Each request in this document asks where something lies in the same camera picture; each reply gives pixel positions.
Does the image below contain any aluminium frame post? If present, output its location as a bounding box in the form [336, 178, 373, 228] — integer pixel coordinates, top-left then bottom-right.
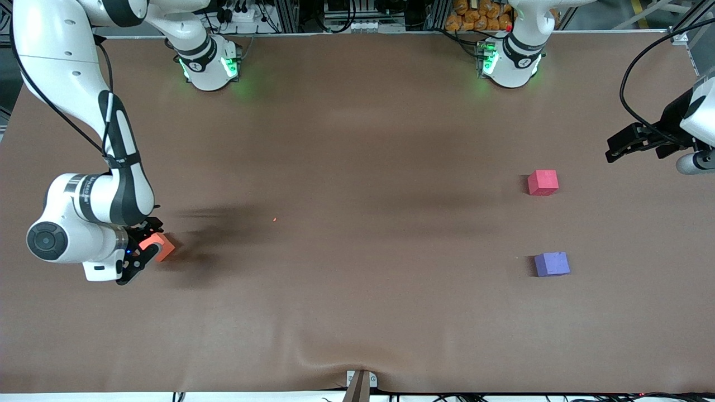
[278, 0, 299, 33]

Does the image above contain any pink foam block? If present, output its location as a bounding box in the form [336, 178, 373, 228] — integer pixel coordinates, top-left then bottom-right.
[527, 170, 559, 197]

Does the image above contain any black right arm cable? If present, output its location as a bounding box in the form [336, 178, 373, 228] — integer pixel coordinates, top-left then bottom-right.
[11, 33, 115, 168]

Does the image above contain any purple foam block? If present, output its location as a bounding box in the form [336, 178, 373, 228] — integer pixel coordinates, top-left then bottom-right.
[533, 251, 571, 277]

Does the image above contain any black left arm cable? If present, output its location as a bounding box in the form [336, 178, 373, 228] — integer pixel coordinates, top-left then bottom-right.
[620, 17, 715, 140]

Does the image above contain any brown table mat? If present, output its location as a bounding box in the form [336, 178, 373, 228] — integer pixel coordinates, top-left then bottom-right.
[0, 32, 715, 394]

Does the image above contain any white power strip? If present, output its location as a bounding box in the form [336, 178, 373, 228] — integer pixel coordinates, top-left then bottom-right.
[221, 6, 263, 26]

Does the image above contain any orange foam block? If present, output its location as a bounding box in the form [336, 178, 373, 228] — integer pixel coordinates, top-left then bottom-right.
[140, 233, 175, 263]

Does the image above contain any metal clamp bracket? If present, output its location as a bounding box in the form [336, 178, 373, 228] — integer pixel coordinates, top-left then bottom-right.
[346, 370, 378, 388]

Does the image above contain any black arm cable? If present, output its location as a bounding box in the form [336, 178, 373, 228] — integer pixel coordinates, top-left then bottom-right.
[620, 17, 715, 140]
[11, 33, 115, 168]

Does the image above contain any bag of orange snacks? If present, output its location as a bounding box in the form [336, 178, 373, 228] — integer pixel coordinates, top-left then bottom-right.
[445, 0, 514, 31]

